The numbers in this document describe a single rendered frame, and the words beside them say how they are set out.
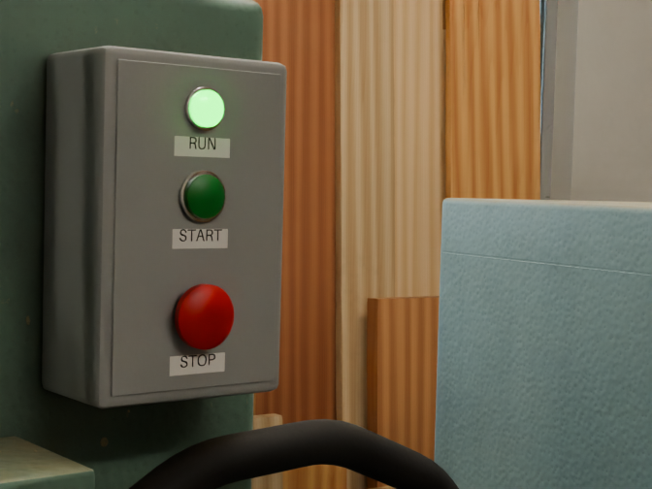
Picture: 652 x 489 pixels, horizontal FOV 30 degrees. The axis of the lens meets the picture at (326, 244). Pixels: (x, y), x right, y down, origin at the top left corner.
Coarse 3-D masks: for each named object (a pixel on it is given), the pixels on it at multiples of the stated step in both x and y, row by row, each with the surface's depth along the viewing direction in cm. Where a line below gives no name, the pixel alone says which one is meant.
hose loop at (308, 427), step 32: (192, 448) 59; (224, 448) 60; (256, 448) 61; (288, 448) 62; (320, 448) 63; (352, 448) 65; (384, 448) 66; (160, 480) 57; (192, 480) 58; (224, 480) 60; (384, 480) 67; (416, 480) 68; (448, 480) 70
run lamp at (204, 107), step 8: (200, 88) 55; (208, 88) 55; (192, 96) 55; (200, 96) 55; (208, 96) 55; (216, 96) 55; (192, 104) 55; (200, 104) 55; (208, 104) 55; (216, 104) 55; (192, 112) 55; (200, 112) 55; (208, 112) 55; (216, 112) 55; (192, 120) 55; (200, 120) 55; (208, 120) 55; (216, 120) 55; (200, 128) 55; (208, 128) 56
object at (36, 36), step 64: (0, 0) 56; (64, 0) 58; (128, 0) 60; (192, 0) 62; (0, 64) 56; (0, 128) 56; (0, 192) 56; (0, 256) 56; (0, 320) 57; (0, 384) 57; (64, 448) 59; (128, 448) 61
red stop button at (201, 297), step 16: (192, 288) 55; (208, 288) 55; (192, 304) 55; (208, 304) 55; (224, 304) 56; (176, 320) 55; (192, 320) 55; (208, 320) 55; (224, 320) 56; (192, 336) 55; (208, 336) 55; (224, 336) 56
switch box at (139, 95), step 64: (64, 64) 56; (128, 64) 53; (192, 64) 55; (256, 64) 58; (64, 128) 56; (128, 128) 53; (192, 128) 55; (256, 128) 58; (64, 192) 56; (128, 192) 53; (256, 192) 58; (64, 256) 56; (128, 256) 54; (192, 256) 56; (256, 256) 58; (64, 320) 56; (128, 320) 54; (256, 320) 58; (64, 384) 56; (128, 384) 54; (192, 384) 56; (256, 384) 59
